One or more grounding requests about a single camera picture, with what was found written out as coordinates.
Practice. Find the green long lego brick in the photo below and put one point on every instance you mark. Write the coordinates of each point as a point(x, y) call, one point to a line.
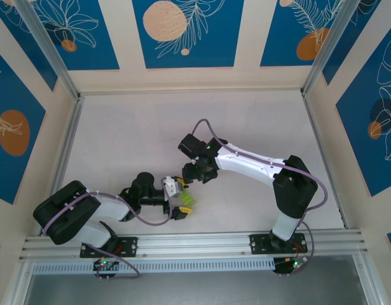
point(187, 199)

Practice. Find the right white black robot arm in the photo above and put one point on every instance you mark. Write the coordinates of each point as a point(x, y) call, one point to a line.
point(246, 162)

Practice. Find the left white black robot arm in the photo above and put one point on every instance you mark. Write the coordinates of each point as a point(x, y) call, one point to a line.
point(109, 206)

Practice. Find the blue poster peach circle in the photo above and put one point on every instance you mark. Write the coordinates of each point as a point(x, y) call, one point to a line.
point(214, 47)

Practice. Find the aluminium mounting rail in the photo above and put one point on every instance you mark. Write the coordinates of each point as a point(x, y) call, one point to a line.
point(195, 244)

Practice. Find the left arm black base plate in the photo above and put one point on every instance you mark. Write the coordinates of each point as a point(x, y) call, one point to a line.
point(128, 246)

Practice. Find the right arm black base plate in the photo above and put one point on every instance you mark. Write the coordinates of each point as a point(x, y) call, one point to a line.
point(260, 244)

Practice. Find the aluminium table side rail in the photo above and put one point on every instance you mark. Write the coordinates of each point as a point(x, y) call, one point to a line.
point(320, 143)
point(68, 143)

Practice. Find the aluminium frame post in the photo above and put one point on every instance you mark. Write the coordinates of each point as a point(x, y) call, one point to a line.
point(52, 51)
point(324, 47)

